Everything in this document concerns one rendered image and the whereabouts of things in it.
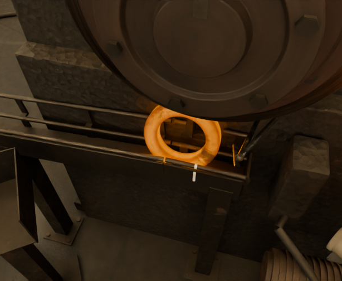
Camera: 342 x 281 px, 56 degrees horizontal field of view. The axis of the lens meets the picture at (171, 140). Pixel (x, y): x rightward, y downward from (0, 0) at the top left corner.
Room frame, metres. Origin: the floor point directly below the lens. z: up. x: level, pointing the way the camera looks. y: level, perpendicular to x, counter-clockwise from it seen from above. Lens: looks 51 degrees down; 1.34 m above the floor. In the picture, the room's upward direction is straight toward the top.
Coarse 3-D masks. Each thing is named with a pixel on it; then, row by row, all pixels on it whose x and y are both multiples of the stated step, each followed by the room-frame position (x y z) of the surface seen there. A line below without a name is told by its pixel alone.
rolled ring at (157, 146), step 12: (156, 108) 0.53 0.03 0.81; (156, 120) 0.51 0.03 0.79; (204, 120) 0.49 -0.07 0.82; (144, 132) 0.50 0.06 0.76; (156, 132) 0.50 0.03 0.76; (204, 132) 0.48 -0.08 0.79; (216, 132) 0.47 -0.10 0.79; (156, 144) 0.49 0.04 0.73; (204, 144) 0.49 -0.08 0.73; (216, 144) 0.46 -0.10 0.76; (168, 156) 0.47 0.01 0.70; (180, 156) 0.48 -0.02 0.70; (192, 156) 0.47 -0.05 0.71; (204, 156) 0.46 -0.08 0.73
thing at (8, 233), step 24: (0, 168) 0.46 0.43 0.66; (24, 168) 0.46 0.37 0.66; (0, 192) 0.43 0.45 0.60; (24, 192) 0.39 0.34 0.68; (0, 216) 0.36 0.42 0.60; (24, 216) 0.32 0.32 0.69; (0, 240) 0.30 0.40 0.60; (24, 240) 0.30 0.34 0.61; (24, 264) 0.33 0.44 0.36; (48, 264) 0.38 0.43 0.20; (72, 264) 0.44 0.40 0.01
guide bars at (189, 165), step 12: (0, 132) 0.58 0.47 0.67; (12, 132) 0.57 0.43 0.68; (24, 132) 0.57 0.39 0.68; (72, 144) 0.52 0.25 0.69; (84, 144) 0.51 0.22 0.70; (132, 156) 0.48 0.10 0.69; (144, 156) 0.47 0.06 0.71; (156, 156) 0.46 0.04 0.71; (192, 168) 0.44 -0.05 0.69; (204, 168) 0.43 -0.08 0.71; (216, 168) 0.43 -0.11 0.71
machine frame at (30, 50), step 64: (64, 0) 0.67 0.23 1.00; (64, 64) 0.62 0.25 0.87; (64, 128) 0.64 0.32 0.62; (128, 128) 0.58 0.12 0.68; (192, 128) 0.53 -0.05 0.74; (320, 128) 0.46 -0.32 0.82; (128, 192) 0.59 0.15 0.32; (192, 192) 0.53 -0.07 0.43; (256, 192) 0.48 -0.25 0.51; (320, 192) 0.44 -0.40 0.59; (256, 256) 0.46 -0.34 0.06; (320, 256) 0.40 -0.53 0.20
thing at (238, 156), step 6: (258, 120) 0.44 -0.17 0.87; (270, 120) 0.43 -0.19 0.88; (276, 120) 0.43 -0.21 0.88; (252, 126) 0.42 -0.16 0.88; (270, 126) 0.41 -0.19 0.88; (252, 132) 0.39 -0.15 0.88; (264, 132) 0.39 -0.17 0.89; (246, 138) 0.38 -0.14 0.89; (258, 138) 0.37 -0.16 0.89; (234, 144) 0.37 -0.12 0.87; (246, 144) 0.36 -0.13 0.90; (252, 144) 0.35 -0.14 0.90; (234, 150) 0.36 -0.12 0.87; (240, 150) 0.34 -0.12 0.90; (246, 150) 0.34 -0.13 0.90; (234, 156) 0.35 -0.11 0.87; (240, 156) 0.32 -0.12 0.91; (234, 162) 0.33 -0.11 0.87
